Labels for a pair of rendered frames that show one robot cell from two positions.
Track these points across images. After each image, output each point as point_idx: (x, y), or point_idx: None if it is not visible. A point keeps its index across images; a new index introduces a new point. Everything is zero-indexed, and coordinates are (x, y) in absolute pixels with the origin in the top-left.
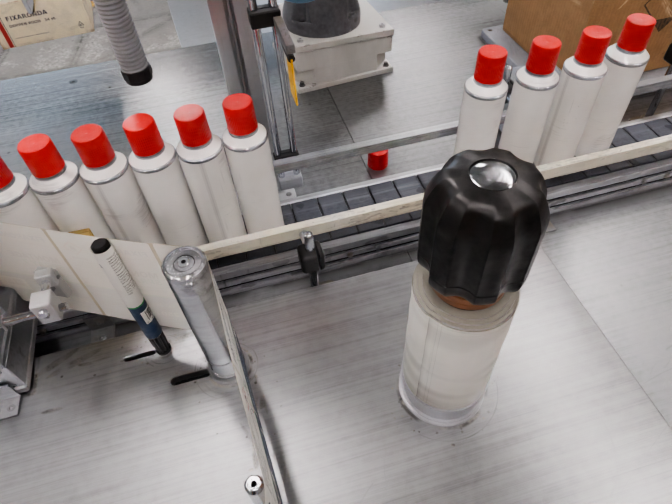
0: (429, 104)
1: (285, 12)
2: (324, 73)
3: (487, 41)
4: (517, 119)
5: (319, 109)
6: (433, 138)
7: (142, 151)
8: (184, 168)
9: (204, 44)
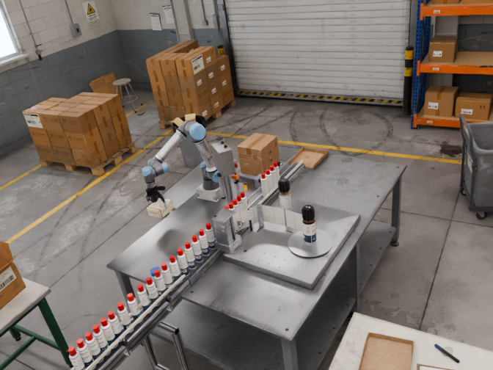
0: (243, 191)
1: (207, 187)
2: (219, 195)
3: (240, 176)
4: (268, 181)
5: (224, 202)
6: (258, 190)
7: (236, 203)
8: (239, 205)
9: (180, 205)
